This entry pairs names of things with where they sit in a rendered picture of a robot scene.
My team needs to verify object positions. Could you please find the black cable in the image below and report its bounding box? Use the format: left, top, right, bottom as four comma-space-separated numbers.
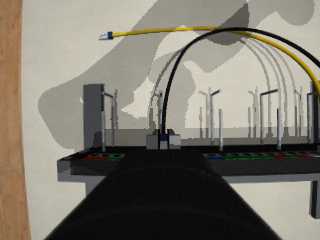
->
162, 27, 320, 134

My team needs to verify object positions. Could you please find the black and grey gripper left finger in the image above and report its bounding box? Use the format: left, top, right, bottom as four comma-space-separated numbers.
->
146, 129, 160, 149

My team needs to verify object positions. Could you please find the white network cable plug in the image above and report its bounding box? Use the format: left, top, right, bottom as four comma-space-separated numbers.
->
98, 31, 114, 41

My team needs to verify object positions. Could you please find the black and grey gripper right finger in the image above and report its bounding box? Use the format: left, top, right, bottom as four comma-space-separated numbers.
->
167, 129, 181, 149

